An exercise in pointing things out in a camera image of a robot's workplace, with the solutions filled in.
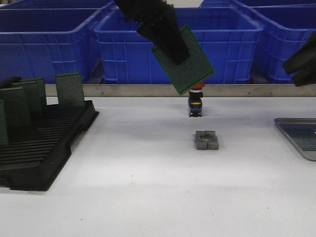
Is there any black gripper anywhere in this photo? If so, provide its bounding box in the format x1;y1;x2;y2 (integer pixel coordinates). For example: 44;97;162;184
114;0;190;64

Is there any grey metal clamp block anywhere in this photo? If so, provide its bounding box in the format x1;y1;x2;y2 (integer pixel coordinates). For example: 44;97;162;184
195;130;219;150

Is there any red emergency stop button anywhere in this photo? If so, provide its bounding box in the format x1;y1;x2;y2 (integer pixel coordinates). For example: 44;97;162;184
188;83;205;117

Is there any black slotted board rack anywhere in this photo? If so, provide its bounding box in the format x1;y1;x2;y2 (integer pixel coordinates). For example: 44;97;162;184
0;76;100;192

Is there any blue left plastic bin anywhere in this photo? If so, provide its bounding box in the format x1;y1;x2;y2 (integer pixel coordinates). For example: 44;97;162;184
0;8;102;83

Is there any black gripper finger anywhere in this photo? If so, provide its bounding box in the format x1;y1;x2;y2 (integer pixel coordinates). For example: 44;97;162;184
292;67;316;86
282;32;316;74

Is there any green perforated circuit board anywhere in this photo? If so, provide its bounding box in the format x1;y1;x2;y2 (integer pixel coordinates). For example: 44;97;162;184
0;100;9;146
55;72;85;108
285;128;316;151
152;25;215;95
12;78;47;119
0;87;32;128

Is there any blue center plastic bin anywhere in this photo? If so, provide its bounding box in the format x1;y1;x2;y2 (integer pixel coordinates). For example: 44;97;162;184
94;7;261;84

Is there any blue right plastic bin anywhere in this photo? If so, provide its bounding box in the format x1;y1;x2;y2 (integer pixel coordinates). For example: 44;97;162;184
248;5;316;84

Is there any blue plastic bin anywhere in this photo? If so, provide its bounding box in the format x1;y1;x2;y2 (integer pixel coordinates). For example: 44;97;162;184
248;5;316;84
94;7;261;84
0;8;102;83

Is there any silver metal tray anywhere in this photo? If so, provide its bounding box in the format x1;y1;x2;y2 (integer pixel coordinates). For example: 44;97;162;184
274;118;316;161

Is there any blue far-right rear bin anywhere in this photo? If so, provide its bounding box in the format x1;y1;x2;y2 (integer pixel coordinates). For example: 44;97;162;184
199;0;316;10

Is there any blue far-left rear bin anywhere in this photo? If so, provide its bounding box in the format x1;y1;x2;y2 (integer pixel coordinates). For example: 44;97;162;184
0;0;117;10

